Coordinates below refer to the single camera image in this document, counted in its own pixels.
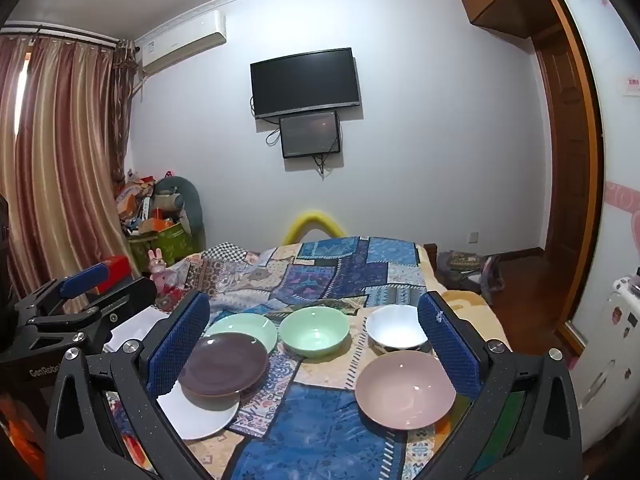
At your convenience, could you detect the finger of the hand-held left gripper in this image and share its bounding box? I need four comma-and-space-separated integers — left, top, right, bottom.
22, 278, 158, 356
14, 262, 111, 322

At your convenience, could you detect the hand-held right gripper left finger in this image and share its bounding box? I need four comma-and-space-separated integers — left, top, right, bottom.
46, 290, 226, 480

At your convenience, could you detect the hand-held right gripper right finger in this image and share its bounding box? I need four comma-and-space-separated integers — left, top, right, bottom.
410, 291, 585, 480

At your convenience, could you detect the purple plate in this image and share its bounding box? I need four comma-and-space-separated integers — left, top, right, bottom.
178, 332, 269, 400

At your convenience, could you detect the white bowl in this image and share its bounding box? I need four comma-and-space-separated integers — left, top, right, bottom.
365, 305, 430, 353

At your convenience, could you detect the pink bowl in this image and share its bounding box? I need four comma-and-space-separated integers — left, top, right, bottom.
355, 351, 457, 431

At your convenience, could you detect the white plate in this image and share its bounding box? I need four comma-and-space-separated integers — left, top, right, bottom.
156, 385, 241, 442

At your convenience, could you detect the green bowl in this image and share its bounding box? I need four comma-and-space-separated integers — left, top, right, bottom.
278, 307, 351, 359

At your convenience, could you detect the white cloth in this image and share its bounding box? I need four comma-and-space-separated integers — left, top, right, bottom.
105, 307, 173, 353

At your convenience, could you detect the red box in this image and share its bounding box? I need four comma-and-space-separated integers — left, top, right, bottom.
95, 256, 135, 296

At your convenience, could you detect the pink bunny toy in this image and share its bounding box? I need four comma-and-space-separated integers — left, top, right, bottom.
148, 248, 168, 293

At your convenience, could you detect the green cardboard box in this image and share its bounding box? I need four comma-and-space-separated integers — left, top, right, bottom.
129, 222, 196, 268

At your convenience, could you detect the orange cloth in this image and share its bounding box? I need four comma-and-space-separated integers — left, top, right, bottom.
0, 392, 53, 480

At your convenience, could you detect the dark bag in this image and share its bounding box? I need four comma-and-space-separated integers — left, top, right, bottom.
436, 250, 506, 306

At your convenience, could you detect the pile of assorted boxes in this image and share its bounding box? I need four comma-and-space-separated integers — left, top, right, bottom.
116, 172, 186, 236

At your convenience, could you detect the grey-green cushion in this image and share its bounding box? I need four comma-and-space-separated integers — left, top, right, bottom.
155, 176, 205, 251

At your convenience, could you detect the striped brown curtain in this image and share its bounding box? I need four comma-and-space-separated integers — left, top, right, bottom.
0, 35, 138, 301

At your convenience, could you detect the patchwork printed blanket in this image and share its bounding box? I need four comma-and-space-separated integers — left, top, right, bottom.
102, 236, 506, 480

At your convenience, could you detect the white stickered appliance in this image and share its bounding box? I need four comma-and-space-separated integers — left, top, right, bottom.
567, 272, 640, 453

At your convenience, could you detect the wooden door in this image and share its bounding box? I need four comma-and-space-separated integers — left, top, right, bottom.
535, 35, 601, 266

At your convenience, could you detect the small black monitor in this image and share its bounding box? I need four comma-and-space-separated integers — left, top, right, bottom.
279, 112, 342, 159

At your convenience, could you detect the white air conditioner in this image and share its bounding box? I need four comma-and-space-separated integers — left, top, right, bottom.
139, 10, 227, 75

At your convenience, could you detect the white curtain rail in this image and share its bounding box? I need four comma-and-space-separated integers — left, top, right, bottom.
0, 21, 123, 48

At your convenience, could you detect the black wall television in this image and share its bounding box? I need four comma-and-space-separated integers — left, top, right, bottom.
250, 48, 362, 120

